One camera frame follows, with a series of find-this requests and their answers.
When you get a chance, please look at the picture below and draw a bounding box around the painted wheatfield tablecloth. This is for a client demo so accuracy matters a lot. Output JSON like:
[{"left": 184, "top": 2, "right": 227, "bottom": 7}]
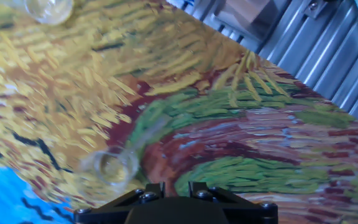
[{"left": 0, "top": 0, "right": 358, "bottom": 224}]

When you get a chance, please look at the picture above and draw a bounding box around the silver corner bracket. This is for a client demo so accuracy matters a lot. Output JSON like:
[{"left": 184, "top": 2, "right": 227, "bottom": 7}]
[{"left": 303, "top": 0, "right": 326, "bottom": 19}]

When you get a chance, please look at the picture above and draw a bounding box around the large glass beaker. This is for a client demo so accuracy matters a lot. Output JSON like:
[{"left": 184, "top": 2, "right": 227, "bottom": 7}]
[{"left": 23, "top": 0, "right": 74, "bottom": 26}]

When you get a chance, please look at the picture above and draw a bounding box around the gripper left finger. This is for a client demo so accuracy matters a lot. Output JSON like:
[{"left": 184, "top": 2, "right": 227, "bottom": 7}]
[{"left": 73, "top": 182, "right": 167, "bottom": 224}]

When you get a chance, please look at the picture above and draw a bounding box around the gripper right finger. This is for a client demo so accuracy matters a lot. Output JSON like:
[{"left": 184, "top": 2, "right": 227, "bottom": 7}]
[{"left": 188, "top": 182, "right": 278, "bottom": 224}]

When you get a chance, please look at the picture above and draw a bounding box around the grey metal tray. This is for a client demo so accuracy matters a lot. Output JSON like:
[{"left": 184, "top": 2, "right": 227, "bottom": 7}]
[{"left": 212, "top": 0, "right": 280, "bottom": 35}]

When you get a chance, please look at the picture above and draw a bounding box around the small glass beaker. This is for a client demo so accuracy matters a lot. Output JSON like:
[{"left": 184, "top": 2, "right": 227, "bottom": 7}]
[{"left": 78, "top": 145, "right": 141, "bottom": 195}]

